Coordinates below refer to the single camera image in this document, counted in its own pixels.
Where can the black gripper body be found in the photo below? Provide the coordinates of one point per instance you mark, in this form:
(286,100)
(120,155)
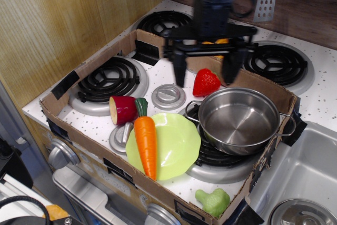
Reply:
(209,21)

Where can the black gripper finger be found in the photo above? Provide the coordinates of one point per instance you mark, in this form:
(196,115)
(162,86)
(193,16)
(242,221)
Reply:
(232,63)
(179,65)

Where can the orange toy carrot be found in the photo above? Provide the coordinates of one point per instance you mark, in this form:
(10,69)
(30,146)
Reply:
(146,138)

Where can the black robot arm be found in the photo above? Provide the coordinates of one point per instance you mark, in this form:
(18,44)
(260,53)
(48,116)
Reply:
(193,48)

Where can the light green plastic plate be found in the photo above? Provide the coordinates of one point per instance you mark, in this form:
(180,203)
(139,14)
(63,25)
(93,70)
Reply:
(178,145)

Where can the yellow toy pumpkin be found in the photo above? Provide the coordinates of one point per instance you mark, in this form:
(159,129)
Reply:
(219,41)

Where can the red toy strawberry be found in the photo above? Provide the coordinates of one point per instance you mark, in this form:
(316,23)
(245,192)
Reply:
(205,83)

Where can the silver centre stove knob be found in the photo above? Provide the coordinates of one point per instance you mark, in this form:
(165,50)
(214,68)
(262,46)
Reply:
(168,97)

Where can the silver stove knob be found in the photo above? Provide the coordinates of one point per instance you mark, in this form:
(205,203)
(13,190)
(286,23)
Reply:
(119,138)
(168,97)

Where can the back left black burner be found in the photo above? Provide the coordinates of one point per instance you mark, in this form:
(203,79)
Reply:
(157,22)

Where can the black burner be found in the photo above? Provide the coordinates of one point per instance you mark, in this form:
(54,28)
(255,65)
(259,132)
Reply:
(157,22)
(119,76)
(283,64)
(212,165)

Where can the back right black burner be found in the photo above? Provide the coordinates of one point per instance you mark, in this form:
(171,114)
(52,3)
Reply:
(283,64)

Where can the hanging metal slotted spatula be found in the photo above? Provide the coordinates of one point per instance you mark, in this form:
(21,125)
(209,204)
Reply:
(264,11)

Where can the stainless steel pot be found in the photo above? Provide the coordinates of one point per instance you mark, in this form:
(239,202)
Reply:
(241,121)

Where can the front left black burner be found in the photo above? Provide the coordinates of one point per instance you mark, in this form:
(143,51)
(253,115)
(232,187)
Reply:
(119,76)

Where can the dark red halved toy vegetable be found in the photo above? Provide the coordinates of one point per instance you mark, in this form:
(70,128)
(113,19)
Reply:
(122,109)

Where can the silver front stove knob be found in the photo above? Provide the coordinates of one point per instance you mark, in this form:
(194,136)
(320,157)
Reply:
(119,138)

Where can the front right black burner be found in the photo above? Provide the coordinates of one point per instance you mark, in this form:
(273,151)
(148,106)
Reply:
(212,165)

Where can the brown cardboard fence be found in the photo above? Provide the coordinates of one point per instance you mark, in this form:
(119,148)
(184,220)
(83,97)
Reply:
(172,65)

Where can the silver toy sink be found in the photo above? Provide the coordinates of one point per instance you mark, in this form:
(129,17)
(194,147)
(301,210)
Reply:
(305,170)

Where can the green toy broccoli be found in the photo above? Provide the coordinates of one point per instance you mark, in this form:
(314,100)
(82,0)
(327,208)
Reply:
(214,203)

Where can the silver oven dial left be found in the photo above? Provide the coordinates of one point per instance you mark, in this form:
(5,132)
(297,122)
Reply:
(61,155)

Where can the silver oven dial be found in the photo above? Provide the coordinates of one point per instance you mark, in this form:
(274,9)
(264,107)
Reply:
(61,155)
(157,215)

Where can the silver oven dial right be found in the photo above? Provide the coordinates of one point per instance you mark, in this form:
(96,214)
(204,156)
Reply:
(157,215)

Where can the silver sink drain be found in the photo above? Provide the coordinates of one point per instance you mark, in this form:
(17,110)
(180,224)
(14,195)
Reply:
(301,211)

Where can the orange object bottom left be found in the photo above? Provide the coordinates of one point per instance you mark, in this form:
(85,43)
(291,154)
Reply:
(56,212)

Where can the silver oven door handle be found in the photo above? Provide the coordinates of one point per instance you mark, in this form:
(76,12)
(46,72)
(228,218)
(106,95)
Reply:
(87,195)

